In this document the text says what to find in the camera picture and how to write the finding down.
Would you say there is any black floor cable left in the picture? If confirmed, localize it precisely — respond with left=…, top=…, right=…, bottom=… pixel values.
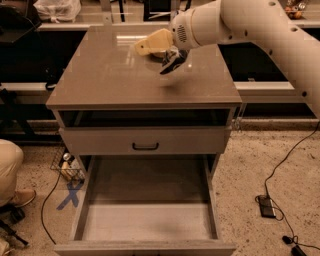
left=40, top=169, right=64, bottom=245

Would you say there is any white paper bowl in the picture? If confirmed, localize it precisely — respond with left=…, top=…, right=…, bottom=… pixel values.
left=151, top=51, right=165, bottom=59

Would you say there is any tan shoe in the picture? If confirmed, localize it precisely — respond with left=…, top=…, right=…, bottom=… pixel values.
left=10, top=189, right=36, bottom=208

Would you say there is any black floor cable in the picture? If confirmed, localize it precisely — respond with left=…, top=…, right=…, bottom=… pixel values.
left=40, top=169, right=64, bottom=245
left=254, top=119, right=320, bottom=256

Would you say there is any wire basket with bottles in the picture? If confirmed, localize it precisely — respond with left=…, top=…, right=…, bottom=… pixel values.
left=50, top=146, right=85, bottom=182

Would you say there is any open grey lower drawer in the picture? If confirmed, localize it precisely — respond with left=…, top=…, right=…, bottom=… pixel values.
left=55, top=155, right=236, bottom=256

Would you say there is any person's beige trouser leg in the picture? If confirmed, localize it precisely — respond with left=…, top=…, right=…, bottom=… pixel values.
left=0, top=139, right=23, bottom=206

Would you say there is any black power adapter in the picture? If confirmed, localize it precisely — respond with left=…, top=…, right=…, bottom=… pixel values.
left=258, top=196, right=276, bottom=218

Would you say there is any white plastic bag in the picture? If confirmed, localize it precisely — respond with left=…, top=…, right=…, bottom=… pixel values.
left=34, top=0, right=81, bottom=23

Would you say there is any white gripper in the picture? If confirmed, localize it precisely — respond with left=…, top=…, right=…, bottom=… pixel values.
left=134, top=7, right=203, bottom=56

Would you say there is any black floor cable right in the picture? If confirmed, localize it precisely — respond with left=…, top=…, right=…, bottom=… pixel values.
left=254, top=119, right=320, bottom=256

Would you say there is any blue chip bag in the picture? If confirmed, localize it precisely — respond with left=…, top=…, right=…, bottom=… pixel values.
left=160, top=47, right=189, bottom=75

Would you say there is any black drawer handle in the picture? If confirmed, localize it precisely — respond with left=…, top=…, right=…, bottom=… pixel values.
left=132, top=142, right=159, bottom=151

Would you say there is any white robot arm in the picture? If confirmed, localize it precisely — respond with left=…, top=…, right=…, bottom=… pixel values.
left=135, top=0, right=320, bottom=118

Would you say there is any fruit pile on shelf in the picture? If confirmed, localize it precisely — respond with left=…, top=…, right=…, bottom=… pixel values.
left=284, top=0, right=307, bottom=20

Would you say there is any grey drawer cabinet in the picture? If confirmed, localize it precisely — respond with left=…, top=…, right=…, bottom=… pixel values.
left=47, top=26, right=241, bottom=169

